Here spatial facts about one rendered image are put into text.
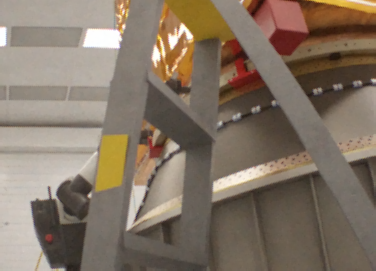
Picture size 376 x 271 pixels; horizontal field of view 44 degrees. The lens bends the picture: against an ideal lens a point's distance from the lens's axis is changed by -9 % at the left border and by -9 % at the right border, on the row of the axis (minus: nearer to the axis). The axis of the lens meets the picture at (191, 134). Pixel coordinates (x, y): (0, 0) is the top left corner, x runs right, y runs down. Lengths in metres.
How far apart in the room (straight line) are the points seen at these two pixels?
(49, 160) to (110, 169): 9.26
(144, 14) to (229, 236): 0.83
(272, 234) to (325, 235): 0.17
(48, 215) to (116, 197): 1.29
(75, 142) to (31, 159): 1.01
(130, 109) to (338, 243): 0.82
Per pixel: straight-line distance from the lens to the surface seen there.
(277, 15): 1.65
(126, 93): 0.94
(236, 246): 1.58
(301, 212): 1.51
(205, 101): 1.29
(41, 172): 10.04
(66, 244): 2.10
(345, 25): 1.98
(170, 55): 2.42
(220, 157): 1.77
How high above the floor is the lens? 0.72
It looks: 23 degrees up
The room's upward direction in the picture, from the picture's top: 9 degrees counter-clockwise
